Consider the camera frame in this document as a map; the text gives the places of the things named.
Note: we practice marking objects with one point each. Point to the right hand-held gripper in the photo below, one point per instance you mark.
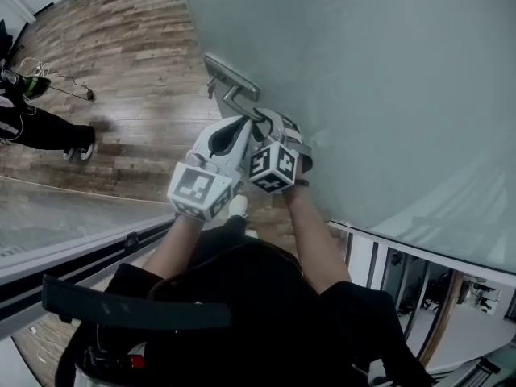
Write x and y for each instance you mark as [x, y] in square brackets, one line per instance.
[271, 165]

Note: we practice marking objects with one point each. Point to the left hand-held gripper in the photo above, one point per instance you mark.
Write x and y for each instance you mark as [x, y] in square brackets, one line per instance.
[201, 186]

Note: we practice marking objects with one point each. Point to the frosted glass door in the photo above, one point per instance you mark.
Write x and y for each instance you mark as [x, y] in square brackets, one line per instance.
[383, 95]

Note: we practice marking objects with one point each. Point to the person's left forearm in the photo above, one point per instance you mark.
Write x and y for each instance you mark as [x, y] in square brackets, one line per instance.
[173, 244]

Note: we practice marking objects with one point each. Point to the person's right forearm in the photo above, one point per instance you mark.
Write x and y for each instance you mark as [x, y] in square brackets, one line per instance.
[318, 236]

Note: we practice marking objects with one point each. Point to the person's white shoe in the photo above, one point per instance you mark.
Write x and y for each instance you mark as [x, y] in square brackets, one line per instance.
[238, 206]
[251, 234]

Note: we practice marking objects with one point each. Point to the black wristband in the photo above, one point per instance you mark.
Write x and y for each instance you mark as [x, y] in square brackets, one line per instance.
[301, 182]

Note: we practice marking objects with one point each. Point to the frosted glass side panel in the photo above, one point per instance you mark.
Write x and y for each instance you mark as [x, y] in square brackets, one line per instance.
[72, 216]

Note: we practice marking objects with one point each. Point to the person's black shirt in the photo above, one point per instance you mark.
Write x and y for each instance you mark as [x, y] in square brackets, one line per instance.
[274, 317]

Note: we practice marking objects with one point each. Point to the green and black device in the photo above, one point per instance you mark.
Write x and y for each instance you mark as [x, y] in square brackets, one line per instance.
[36, 84]

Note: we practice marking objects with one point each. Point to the black door frame rail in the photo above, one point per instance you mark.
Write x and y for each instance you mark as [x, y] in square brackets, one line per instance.
[80, 266]

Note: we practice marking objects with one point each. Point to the wooden post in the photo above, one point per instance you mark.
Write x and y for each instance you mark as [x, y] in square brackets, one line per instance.
[443, 317]

